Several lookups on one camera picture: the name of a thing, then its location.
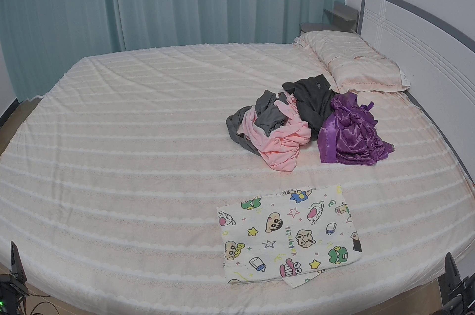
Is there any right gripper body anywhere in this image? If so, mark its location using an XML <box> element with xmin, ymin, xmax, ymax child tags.
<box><xmin>439</xmin><ymin>278</ymin><xmax>475</xmax><ymax>303</ymax></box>

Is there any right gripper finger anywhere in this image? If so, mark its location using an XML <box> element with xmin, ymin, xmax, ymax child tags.
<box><xmin>444</xmin><ymin>251</ymin><xmax>462</xmax><ymax>291</ymax></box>

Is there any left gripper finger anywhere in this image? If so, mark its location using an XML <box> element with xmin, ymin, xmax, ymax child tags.
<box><xmin>10</xmin><ymin>240</ymin><xmax>26</xmax><ymax>284</ymax></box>

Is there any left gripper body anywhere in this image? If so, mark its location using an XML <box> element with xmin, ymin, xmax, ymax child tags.
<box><xmin>0</xmin><ymin>273</ymin><xmax>30</xmax><ymax>298</ymax></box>

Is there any white printed pyjama top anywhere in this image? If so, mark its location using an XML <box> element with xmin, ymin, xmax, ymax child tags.
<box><xmin>216</xmin><ymin>184</ymin><xmax>363</xmax><ymax>289</ymax></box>

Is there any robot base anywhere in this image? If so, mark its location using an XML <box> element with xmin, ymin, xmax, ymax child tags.
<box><xmin>0</xmin><ymin>297</ymin><xmax>21</xmax><ymax>315</ymax></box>

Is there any bed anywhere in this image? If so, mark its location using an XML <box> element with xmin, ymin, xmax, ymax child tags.
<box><xmin>0</xmin><ymin>0</ymin><xmax>475</xmax><ymax>310</ymax></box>

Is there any purple garment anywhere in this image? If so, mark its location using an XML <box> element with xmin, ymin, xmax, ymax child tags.
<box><xmin>318</xmin><ymin>91</ymin><xmax>396</xmax><ymax>166</ymax></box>

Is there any pink garment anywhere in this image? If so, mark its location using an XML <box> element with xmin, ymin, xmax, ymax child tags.
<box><xmin>237</xmin><ymin>92</ymin><xmax>312</xmax><ymax>173</ymax></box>

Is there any dark grey garment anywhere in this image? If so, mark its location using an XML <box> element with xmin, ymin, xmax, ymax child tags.
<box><xmin>281</xmin><ymin>74</ymin><xmax>336</xmax><ymax>141</ymax></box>

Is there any grey bedside table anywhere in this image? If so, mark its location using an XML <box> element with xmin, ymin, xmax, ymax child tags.
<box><xmin>300</xmin><ymin>1</ymin><xmax>360</xmax><ymax>35</ymax></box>

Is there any black cable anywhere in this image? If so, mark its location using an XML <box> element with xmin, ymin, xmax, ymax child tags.
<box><xmin>20</xmin><ymin>291</ymin><xmax>56</xmax><ymax>315</ymax></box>

